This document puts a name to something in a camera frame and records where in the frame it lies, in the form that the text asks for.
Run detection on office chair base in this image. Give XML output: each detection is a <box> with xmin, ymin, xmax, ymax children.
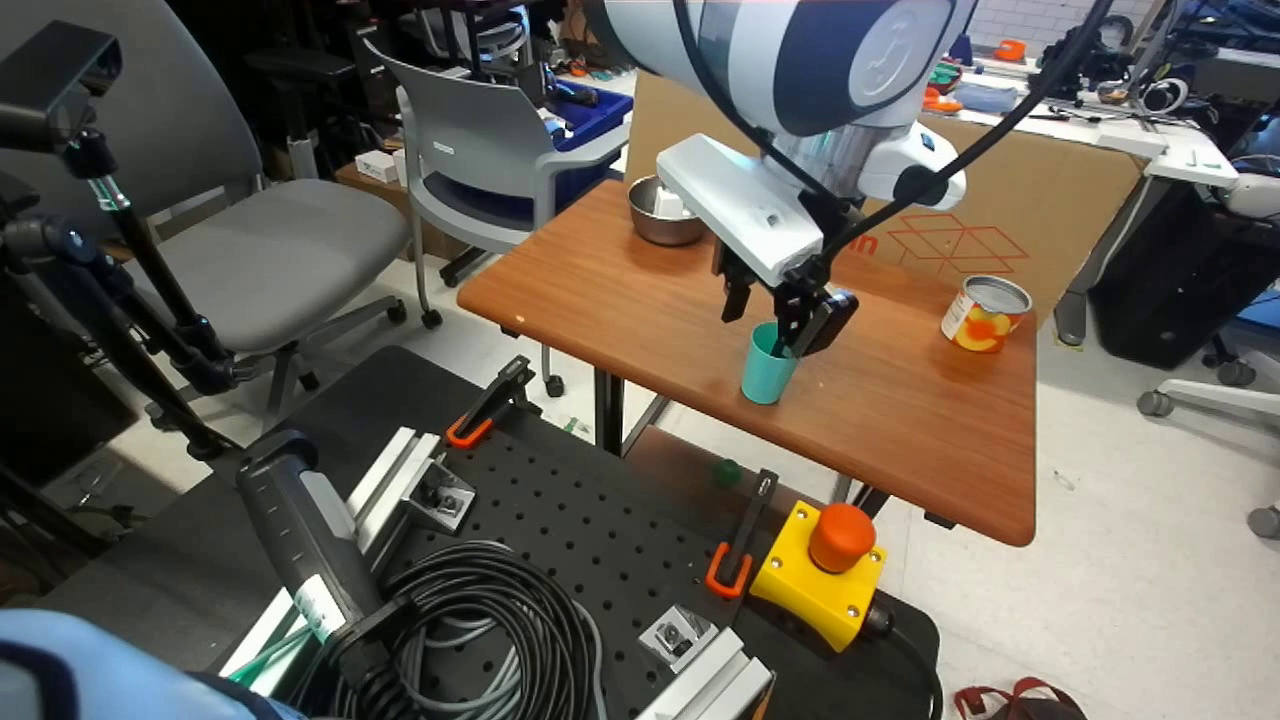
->
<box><xmin>1136</xmin><ymin>330</ymin><xmax>1280</xmax><ymax>542</ymax></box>

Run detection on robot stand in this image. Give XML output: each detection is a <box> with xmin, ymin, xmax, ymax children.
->
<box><xmin>30</xmin><ymin>345</ymin><xmax>943</xmax><ymax>720</ymax></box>

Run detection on aluminium rail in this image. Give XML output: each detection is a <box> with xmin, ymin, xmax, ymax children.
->
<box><xmin>634</xmin><ymin>604</ymin><xmax>777</xmax><ymax>720</ymax></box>
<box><xmin>344</xmin><ymin>427</ymin><xmax>477</xmax><ymax>563</ymax></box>

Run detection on black clamp with orange tip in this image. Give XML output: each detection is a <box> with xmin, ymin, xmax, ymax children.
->
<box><xmin>445</xmin><ymin>355</ymin><xmax>542</xmax><ymax>450</ymax></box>
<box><xmin>704</xmin><ymin>468</ymin><xmax>780</xmax><ymax>600</ymax></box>

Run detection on black case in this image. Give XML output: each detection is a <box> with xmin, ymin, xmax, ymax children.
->
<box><xmin>1088</xmin><ymin>178</ymin><xmax>1280</xmax><ymax>372</ymax></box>

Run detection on coil of grey cable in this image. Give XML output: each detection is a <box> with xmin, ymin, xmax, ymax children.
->
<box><xmin>400</xmin><ymin>600</ymin><xmax>607</xmax><ymax>720</ymax></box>

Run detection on camera on mount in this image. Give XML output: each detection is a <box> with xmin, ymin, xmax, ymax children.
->
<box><xmin>0</xmin><ymin>20</ymin><xmax>243</xmax><ymax>463</ymax></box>

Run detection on metal bowl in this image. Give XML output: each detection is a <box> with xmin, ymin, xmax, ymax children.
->
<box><xmin>627</xmin><ymin>176</ymin><xmax>710</xmax><ymax>248</ymax></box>

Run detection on coil of black cable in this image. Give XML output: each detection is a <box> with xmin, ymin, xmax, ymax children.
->
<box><xmin>328</xmin><ymin>540</ymin><xmax>603</xmax><ymax>720</ymax></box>

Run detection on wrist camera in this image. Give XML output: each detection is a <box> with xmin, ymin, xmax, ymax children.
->
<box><xmin>656</xmin><ymin>133</ymin><xmax>851</xmax><ymax>291</ymax></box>

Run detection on blue bin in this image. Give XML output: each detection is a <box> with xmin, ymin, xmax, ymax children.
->
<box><xmin>544</xmin><ymin>87</ymin><xmax>634</xmax><ymax>153</ymax></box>

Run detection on red bag strap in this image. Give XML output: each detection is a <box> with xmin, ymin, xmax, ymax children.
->
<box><xmin>951</xmin><ymin>676</ymin><xmax>1088</xmax><ymax>720</ymax></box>

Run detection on white desk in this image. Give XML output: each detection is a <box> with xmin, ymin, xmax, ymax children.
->
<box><xmin>958</xmin><ymin>40</ymin><xmax>1242</xmax><ymax>347</ymax></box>

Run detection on cardboard box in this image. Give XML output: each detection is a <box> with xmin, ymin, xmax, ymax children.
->
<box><xmin>624</xmin><ymin>70</ymin><xmax>1147</xmax><ymax>323</ymax></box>

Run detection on open tin can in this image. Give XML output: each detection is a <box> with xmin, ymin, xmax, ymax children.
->
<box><xmin>940</xmin><ymin>275</ymin><xmax>1034</xmax><ymax>355</ymax></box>

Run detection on grey power strip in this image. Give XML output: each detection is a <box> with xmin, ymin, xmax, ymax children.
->
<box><xmin>236</xmin><ymin>430</ymin><xmax>403</xmax><ymax>646</ymax></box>

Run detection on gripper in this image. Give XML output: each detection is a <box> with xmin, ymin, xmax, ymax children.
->
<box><xmin>711</xmin><ymin>190</ymin><xmax>867</xmax><ymax>360</ymax></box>

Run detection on yellow emergency stop button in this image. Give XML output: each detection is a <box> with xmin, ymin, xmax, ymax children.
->
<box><xmin>749</xmin><ymin>500</ymin><xmax>889</xmax><ymax>654</ymax></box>

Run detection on grey office chair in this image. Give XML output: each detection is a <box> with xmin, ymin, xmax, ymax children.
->
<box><xmin>0</xmin><ymin>0</ymin><xmax>412</xmax><ymax>419</ymax></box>

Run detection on blue cup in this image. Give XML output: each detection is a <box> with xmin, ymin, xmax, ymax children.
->
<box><xmin>741</xmin><ymin>321</ymin><xmax>801</xmax><ymax>406</ymax></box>

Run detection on grey plastic chair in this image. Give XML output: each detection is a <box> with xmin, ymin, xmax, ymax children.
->
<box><xmin>364</xmin><ymin>38</ymin><xmax>633</xmax><ymax>399</ymax></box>

